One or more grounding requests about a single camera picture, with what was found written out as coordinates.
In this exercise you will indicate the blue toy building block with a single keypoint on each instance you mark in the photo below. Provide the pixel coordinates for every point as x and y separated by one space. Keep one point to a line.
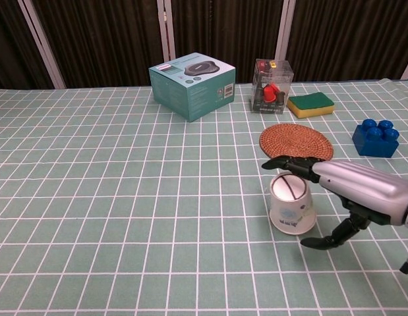
375 143

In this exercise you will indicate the red plastic cone piece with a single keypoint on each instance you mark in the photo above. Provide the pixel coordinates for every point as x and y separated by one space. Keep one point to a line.
269 93

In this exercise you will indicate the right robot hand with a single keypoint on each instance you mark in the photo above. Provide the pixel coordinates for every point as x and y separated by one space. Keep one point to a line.
362 184

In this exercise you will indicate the white floral paper cup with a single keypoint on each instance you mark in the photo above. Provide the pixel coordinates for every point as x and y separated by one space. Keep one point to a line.
292 210

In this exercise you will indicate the clear plastic display box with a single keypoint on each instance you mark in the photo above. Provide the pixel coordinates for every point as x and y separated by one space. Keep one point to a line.
273 75

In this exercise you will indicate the dark brown plastic piece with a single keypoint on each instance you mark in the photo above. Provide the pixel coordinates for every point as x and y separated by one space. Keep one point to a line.
281 98

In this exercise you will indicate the green checked tablecloth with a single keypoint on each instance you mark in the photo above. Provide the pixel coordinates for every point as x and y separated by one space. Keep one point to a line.
124 214

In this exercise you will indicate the yellow green sponge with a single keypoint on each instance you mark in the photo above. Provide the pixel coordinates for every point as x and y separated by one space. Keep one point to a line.
310 104

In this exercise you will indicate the teal cardboard product box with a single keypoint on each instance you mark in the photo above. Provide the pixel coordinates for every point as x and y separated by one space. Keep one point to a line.
177 95

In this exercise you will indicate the dark pleated curtain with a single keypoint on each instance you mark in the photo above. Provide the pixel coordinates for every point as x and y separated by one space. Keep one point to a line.
104 39

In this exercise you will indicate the round woven rattan coaster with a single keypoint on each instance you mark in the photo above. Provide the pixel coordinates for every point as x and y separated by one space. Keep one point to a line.
296 141

